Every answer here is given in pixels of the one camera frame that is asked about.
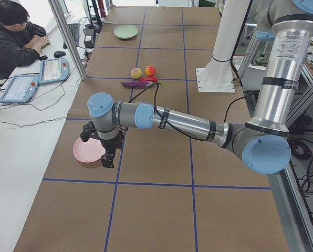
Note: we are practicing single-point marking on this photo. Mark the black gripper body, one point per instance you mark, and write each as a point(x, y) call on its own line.
point(112, 145)

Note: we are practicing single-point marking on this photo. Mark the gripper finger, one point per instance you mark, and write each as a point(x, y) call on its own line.
point(105, 160)
point(111, 156)

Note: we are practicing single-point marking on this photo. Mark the purple eggplant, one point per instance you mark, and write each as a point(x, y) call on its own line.
point(136, 84)

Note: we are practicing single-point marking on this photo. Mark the red pomegranate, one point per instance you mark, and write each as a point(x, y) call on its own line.
point(150, 70)

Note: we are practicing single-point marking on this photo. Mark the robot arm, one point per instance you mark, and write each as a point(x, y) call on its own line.
point(261, 143)

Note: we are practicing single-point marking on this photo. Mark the pink plate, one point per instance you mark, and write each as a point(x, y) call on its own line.
point(89, 151)

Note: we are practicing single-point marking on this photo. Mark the brown table mat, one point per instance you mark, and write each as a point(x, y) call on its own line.
point(166, 192)

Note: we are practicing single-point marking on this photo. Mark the green pink peach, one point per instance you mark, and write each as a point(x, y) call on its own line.
point(136, 73)

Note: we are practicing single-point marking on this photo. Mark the red chili pepper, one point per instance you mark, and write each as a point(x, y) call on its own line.
point(150, 79)

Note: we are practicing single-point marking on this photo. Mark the far blue teach pendant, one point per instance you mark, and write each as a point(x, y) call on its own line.
point(53, 70)

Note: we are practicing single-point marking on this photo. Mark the blue teach pendant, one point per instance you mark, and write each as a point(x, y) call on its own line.
point(20, 89)
point(53, 70)

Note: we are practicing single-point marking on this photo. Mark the black computer mouse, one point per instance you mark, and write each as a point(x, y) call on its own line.
point(59, 54)

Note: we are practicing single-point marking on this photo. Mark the near blue teach pendant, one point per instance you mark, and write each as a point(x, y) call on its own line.
point(20, 89)

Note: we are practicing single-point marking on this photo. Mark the black power box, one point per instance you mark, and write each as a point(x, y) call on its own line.
point(89, 39)

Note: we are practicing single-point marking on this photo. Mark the green plate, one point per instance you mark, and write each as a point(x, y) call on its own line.
point(126, 32)

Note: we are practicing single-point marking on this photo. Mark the black keyboard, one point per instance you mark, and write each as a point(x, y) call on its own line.
point(75, 32)

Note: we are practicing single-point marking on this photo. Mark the seated person in black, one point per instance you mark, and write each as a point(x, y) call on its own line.
point(21, 41)

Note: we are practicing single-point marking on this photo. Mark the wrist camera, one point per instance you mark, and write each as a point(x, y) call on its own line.
point(88, 131)

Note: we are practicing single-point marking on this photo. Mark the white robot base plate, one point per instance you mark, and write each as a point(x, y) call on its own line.
point(209, 80)

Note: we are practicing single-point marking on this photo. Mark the aluminium frame post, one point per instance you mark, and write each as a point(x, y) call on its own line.
point(68, 39)

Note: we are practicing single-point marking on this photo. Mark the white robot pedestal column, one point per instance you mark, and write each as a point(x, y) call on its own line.
point(233, 15)

